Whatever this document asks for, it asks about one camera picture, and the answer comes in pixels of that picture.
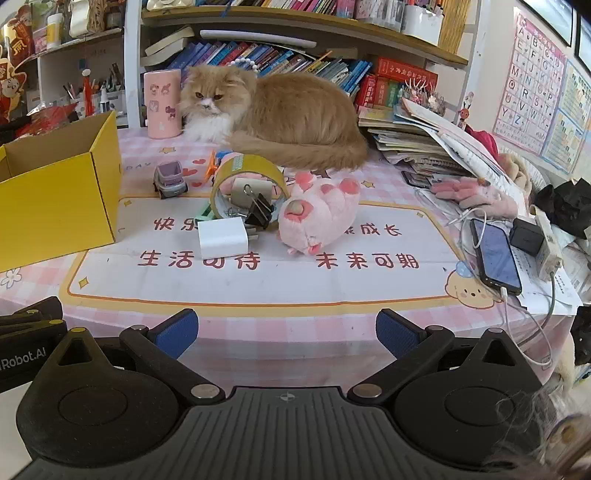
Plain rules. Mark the purple grey toy car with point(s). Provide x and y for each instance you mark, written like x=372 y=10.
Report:
x=168 y=180

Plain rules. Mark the white lying books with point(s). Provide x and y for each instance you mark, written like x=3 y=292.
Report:
x=168 y=46

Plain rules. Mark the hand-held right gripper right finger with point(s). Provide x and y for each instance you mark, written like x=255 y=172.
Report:
x=397 y=330

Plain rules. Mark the row of colourful books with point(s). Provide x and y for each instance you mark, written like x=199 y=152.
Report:
x=314 y=5

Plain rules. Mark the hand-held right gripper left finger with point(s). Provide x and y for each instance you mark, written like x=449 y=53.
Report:
x=178 y=330

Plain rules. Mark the white paper sheets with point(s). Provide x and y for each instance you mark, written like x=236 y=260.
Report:
x=563 y=295

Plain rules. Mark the black charger adapter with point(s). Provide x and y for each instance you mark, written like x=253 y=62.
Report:
x=526 y=236

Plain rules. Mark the teal correction tape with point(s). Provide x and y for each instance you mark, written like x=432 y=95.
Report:
x=206 y=213

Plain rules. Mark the white charger plug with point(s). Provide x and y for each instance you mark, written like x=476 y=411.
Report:
x=221 y=237

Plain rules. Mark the printed white desk mat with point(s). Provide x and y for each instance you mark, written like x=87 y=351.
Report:
x=277 y=286

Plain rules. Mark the stack of magazines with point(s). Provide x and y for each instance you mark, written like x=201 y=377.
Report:
x=406 y=143

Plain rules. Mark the row of blue books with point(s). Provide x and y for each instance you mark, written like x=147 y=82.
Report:
x=277 y=57

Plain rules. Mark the white jar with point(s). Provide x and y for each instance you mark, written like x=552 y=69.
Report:
x=54 y=28

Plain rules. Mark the blue and yellow wall poster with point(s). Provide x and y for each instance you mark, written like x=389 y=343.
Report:
x=568 y=129

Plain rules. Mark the pink checked tablecloth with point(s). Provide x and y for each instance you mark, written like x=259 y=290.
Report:
x=286 y=337

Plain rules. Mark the alphabet wall poster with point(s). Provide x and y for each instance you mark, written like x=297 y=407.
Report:
x=526 y=83

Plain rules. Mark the white power strip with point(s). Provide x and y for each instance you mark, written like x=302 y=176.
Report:
x=547 y=249

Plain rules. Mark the yellow cardboard box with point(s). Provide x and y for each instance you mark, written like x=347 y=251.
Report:
x=55 y=207

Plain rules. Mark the wooden bookshelf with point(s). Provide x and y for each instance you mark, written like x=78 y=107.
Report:
x=131 y=60

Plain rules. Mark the pink plush glove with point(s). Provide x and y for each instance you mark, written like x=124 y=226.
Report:
x=466 y=191

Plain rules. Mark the white side shelf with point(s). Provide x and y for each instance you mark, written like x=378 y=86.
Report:
x=51 y=69

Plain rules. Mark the pink carton box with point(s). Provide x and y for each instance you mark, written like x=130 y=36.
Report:
x=161 y=106

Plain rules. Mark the red paper figure decoration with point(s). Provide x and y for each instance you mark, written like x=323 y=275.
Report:
x=14 y=69

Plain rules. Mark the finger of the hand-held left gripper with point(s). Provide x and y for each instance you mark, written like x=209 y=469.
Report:
x=32 y=326
x=39 y=305

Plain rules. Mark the pen holders with pens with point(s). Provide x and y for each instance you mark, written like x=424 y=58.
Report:
x=108 y=85

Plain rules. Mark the orange and white cat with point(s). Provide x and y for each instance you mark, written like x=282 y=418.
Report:
x=295 y=110

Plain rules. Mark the black binder clip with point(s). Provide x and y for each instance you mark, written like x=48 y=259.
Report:
x=258 y=210

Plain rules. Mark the black smartphone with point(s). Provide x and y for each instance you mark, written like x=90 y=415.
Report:
x=496 y=256

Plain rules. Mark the yellow tape roll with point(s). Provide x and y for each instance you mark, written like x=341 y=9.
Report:
x=258 y=164

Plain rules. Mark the red thick dictionary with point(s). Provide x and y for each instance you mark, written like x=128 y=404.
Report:
x=401 y=71

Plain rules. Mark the sparkly hair ornament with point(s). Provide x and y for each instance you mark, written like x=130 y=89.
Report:
x=422 y=94

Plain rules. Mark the black cloth bundle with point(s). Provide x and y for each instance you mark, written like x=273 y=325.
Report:
x=568 y=203

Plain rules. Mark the white pen pot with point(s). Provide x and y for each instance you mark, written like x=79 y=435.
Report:
x=420 y=25

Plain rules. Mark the orange and blue clip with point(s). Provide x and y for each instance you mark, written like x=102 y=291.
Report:
x=212 y=166

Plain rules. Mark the red and white figure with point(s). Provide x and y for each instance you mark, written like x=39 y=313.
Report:
x=86 y=90

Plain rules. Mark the red cloth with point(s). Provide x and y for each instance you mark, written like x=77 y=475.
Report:
x=480 y=138

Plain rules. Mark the cream ribbon roll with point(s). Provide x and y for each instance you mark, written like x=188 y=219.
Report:
x=81 y=14

